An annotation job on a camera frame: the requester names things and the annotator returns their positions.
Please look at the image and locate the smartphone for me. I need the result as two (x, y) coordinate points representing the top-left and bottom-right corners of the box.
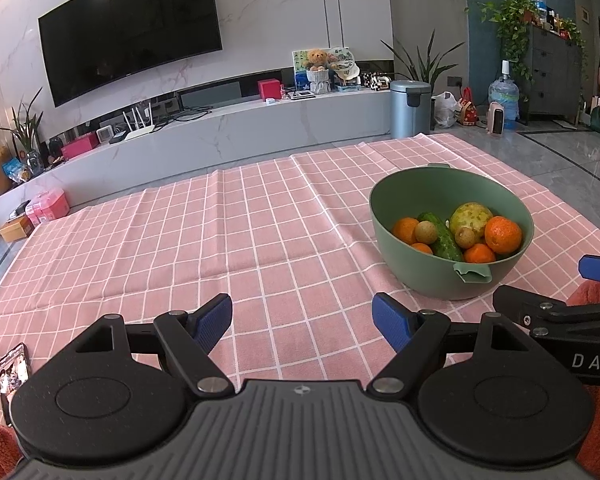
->
(0, 342), (34, 429)

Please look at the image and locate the narrow-leaf potted plant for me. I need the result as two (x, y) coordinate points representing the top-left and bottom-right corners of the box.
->
(0, 87), (47, 172)

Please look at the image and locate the white marble television console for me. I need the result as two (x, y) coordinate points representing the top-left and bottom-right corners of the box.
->
(0, 85), (396, 223)

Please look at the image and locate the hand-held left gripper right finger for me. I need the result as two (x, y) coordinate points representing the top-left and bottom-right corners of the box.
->
(366, 292), (533, 397)

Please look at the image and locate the large orange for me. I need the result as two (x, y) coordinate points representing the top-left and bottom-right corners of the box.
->
(484, 215), (523, 255)

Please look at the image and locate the red gift bag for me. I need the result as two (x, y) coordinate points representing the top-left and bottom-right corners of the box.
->
(457, 87), (480, 126)

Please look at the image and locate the flat pink box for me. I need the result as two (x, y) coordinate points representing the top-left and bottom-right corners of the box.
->
(60, 132), (100, 161)

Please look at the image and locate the white router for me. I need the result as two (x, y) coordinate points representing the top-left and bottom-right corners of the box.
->
(122, 104), (156, 142)

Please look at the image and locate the grey drawer cabinet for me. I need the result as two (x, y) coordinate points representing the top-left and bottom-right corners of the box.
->
(522, 25), (584, 123)

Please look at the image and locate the pink storage box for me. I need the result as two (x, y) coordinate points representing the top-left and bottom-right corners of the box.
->
(25, 187), (71, 226)

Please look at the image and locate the colourful picture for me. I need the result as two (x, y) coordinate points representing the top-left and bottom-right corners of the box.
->
(292, 46), (352, 89)

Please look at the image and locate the white plastic bag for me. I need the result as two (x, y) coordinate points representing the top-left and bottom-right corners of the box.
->
(432, 91), (462, 128)

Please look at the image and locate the round paper fan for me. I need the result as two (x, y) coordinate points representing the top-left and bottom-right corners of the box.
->
(330, 54), (362, 87)

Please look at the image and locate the medium orange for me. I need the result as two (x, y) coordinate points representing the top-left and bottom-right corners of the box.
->
(392, 217), (421, 246)

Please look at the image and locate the teddy bear bouquet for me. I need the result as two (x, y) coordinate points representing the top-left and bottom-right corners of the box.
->
(302, 48), (334, 95)

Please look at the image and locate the grey pedal trash can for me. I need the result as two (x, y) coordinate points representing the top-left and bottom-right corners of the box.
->
(390, 80), (432, 140)

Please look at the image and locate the green bowl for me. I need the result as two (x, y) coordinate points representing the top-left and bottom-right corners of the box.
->
(369, 163), (535, 302)

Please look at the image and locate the small pink heater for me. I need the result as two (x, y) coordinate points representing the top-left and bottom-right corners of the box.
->
(486, 102), (507, 137)

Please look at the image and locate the green pothos plant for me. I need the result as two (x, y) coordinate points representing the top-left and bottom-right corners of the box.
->
(480, 0), (540, 82)

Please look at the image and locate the blue water bottle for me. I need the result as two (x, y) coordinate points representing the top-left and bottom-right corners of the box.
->
(488, 60), (521, 124)

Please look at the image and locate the long-leaf potted plant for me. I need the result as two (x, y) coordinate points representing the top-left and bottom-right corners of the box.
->
(380, 30), (466, 97)

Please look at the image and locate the green cucumber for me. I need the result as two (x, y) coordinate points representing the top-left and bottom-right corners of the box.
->
(418, 212), (465, 262)

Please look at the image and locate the orange cardboard box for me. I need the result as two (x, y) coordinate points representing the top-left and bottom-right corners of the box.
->
(0, 214), (35, 244)

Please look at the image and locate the yellow-green guava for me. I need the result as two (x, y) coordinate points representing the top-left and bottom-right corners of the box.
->
(449, 202), (494, 241)

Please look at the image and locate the pink checked tablecloth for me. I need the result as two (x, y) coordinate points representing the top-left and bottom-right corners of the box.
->
(0, 132), (600, 431)

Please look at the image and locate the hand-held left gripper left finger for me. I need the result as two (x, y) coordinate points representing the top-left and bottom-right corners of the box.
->
(72, 294), (234, 397)

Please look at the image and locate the black television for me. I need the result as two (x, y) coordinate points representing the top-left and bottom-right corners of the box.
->
(37, 0), (224, 107)

